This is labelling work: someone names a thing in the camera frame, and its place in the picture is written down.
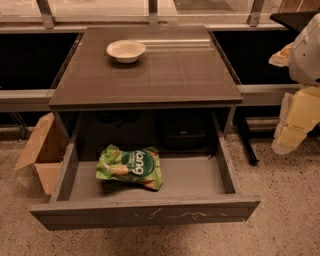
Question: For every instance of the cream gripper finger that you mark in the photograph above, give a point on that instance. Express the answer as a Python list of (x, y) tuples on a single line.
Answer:
[(282, 57), (299, 114)]

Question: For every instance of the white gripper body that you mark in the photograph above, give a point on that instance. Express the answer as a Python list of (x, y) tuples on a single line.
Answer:
[(307, 56)]

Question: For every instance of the green rice chip bag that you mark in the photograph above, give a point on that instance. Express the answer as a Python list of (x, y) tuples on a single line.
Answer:
[(138, 166)]

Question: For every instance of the dark grey cabinet counter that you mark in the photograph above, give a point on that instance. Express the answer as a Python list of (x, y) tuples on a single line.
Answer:
[(181, 80)]

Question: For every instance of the grey open top drawer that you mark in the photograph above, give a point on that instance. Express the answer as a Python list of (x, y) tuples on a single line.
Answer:
[(197, 187)]

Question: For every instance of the black table at right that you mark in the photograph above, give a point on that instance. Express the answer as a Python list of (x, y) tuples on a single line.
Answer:
[(263, 100)]

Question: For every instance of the white bowl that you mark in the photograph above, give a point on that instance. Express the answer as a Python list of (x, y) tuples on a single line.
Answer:
[(126, 51)]

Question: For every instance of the brown cardboard box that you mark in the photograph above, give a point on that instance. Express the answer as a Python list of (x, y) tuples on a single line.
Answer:
[(45, 150)]

